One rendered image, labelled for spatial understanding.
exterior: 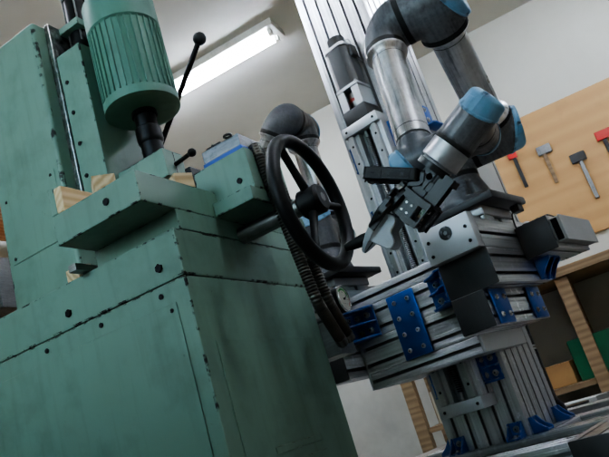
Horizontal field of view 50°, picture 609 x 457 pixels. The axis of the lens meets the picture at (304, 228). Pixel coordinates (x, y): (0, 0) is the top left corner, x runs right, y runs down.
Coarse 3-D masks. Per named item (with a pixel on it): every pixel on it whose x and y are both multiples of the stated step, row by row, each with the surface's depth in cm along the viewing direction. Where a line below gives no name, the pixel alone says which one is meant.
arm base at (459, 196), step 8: (472, 168) 172; (456, 176) 171; (464, 176) 170; (472, 176) 171; (464, 184) 169; (472, 184) 169; (480, 184) 169; (456, 192) 169; (464, 192) 168; (472, 192) 169; (480, 192) 167; (448, 200) 170; (456, 200) 168; (464, 200) 167; (448, 208) 170
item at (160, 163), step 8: (160, 152) 144; (168, 152) 145; (144, 160) 146; (152, 160) 144; (160, 160) 143; (168, 160) 144; (176, 160) 147; (128, 168) 148; (136, 168) 147; (144, 168) 145; (152, 168) 144; (160, 168) 143; (168, 168) 143; (176, 168) 145; (184, 168) 148; (120, 176) 149; (160, 176) 143; (168, 176) 142
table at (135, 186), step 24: (96, 192) 116; (120, 192) 113; (144, 192) 112; (168, 192) 118; (192, 192) 125; (240, 192) 126; (264, 192) 129; (72, 216) 118; (96, 216) 115; (120, 216) 114; (144, 216) 117; (216, 216) 129; (240, 216) 132; (72, 240) 118; (96, 240) 122
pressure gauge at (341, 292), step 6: (336, 288) 149; (342, 288) 151; (336, 294) 148; (342, 294) 150; (336, 300) 147; (342, 300) 149; (348, 300) 152; (342, 306) 147; (348, 306) 150; (342, 312) 149
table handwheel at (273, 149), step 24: (288, 144) 127; (288, 168) 125; (312, 168) 137; (312, 192) 124; (336, 192) 138; (264, 216) 131; (288, 216) 114; (312, 216) 124; (336, 216) 138; (240, 240) 133; (312, 240) 116; (336, 264) 122
